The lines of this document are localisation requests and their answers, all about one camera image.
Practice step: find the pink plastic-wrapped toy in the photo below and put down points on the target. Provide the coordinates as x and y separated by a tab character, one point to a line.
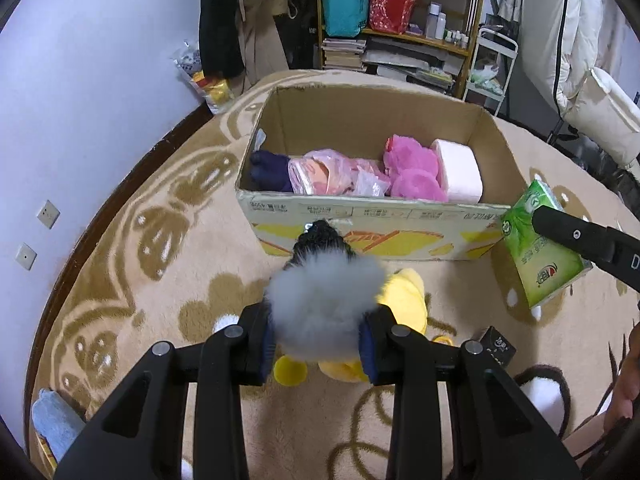
328	172

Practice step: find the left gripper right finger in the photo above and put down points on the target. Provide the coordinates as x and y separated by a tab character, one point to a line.
497	433

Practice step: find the person's right hand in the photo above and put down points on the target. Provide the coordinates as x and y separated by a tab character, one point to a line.
626	389

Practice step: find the wall socket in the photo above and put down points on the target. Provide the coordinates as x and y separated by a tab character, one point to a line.
48	214
25	256

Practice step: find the pink strawberry bear plush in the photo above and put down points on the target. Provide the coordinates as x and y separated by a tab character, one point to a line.
412	170

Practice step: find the small black tag card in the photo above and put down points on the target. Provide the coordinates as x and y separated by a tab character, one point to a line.
498	346

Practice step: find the dark purple plush toy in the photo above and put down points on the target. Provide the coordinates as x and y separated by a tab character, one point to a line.
269	172

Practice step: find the cream hanging coat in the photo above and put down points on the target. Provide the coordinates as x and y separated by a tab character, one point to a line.
569	50

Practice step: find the blue cloth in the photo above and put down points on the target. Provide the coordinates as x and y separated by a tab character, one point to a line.
56	421

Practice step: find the open cardboard box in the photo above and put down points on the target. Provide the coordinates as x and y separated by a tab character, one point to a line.
304	116

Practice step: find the wooden bookshelf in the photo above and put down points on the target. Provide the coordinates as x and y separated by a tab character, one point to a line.
428	42

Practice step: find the white toilet paper roll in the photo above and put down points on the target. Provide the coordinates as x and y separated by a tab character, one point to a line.
458	173

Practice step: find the red patterned bag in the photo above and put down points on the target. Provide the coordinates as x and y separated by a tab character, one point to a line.
390	16

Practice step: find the white rolling cart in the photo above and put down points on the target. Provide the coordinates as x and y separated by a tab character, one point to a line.
491	70

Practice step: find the yellow round plush toy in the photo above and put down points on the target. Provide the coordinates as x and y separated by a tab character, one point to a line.
404	293

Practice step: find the green tissue pack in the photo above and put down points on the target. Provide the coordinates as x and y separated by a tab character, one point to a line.
544	267

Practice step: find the stack of books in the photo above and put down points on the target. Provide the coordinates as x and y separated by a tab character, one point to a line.
343	54

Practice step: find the white fluffy pompom toy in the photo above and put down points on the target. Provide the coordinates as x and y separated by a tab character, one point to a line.
319	299

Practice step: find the plastic bag of snacks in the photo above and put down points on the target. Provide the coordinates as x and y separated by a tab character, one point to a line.
215	91

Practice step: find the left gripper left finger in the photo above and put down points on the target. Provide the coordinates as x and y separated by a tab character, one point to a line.
138	431

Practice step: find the teal bag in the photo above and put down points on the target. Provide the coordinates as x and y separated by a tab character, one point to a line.
345	18

